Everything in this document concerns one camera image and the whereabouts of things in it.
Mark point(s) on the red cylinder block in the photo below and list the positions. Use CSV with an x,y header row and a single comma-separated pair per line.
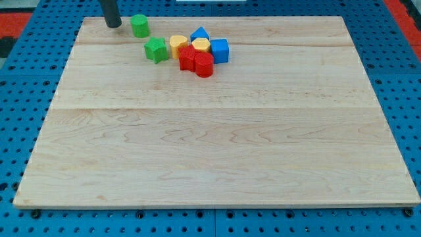
x,y
204,64

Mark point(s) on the green star block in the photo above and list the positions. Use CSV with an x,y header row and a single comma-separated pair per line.
x,y
156,50

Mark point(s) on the red moon block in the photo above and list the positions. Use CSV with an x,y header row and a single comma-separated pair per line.
x,y
187,58

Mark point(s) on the blue cube block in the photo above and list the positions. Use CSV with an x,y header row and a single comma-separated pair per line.
x,y
220,50

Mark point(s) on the green cylinder block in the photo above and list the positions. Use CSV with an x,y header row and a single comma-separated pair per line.
x,y
140,26

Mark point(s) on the blue triangle block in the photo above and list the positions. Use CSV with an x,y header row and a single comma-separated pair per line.
x,y
199,33

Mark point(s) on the light wooden board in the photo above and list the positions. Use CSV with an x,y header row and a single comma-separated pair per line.
x,y
290,121

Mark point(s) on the yellow heart block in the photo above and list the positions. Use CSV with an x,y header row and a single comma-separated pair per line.
x,y
176,42

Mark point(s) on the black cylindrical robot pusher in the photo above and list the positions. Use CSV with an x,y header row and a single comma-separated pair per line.
x,y
111,13

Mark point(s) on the yellow hexagon block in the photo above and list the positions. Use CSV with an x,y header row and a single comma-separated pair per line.
x,y
202,45

